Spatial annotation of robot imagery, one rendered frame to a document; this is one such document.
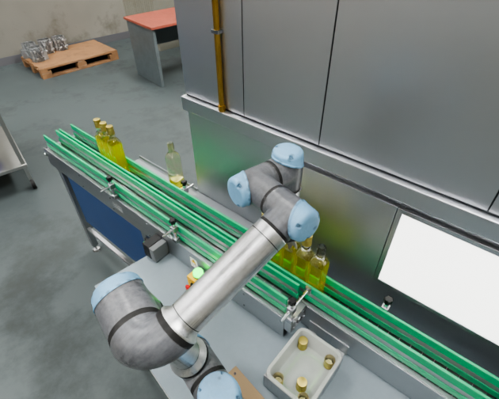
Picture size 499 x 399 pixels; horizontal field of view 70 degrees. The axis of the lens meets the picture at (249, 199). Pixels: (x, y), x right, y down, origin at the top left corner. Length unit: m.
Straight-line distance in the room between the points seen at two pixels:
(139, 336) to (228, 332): 0.75
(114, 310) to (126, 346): 0.08
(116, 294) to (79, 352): 1.67
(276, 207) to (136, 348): 0.37
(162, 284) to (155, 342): 0.91
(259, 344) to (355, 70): 0.99
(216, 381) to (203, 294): 0.44
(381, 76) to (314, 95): 0.21
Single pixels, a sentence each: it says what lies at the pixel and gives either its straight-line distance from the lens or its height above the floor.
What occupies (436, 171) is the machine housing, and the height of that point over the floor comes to 1.46.
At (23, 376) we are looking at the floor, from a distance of 2.53.
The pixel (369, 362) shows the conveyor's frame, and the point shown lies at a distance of 1.40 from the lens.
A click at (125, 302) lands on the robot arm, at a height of 1.40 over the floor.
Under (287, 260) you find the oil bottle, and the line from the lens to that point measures 1.30.
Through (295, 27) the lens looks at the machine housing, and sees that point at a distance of 1.11.
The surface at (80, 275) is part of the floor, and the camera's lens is 2.82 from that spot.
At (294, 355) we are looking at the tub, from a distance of 1.39.
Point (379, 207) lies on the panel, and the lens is 1.15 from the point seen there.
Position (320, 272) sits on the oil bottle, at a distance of 1.24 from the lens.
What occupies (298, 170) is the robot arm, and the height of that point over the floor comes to 1.53.
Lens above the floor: 2.01
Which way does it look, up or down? 40 degrees down
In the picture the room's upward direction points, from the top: 1 degrees counter-clockwise
